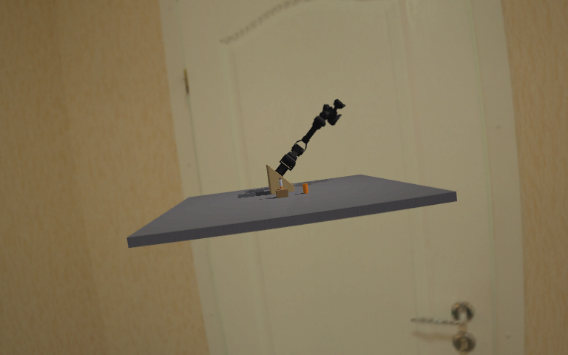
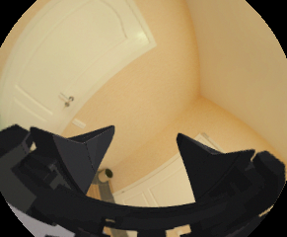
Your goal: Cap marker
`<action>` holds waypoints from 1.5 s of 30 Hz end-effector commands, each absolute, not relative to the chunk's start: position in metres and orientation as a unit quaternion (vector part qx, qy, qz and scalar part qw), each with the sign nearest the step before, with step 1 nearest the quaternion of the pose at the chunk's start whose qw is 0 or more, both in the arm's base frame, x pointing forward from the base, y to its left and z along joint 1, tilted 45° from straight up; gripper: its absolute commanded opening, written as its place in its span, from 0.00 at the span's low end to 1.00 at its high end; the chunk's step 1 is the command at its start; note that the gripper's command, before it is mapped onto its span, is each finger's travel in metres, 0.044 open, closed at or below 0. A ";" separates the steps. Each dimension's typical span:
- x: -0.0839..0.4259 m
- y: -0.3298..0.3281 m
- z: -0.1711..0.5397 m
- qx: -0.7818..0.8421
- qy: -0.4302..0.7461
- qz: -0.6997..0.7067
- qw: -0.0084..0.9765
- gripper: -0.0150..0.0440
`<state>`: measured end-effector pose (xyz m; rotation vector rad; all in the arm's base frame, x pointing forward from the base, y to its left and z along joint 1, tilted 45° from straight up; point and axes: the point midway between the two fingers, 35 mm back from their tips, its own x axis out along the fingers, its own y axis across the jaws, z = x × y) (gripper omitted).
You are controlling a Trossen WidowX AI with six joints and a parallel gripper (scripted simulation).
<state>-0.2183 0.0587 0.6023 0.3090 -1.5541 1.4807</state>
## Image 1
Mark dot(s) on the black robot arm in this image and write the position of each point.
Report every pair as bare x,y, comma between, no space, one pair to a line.
289,159

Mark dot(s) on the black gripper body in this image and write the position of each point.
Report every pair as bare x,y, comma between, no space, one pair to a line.
337,105

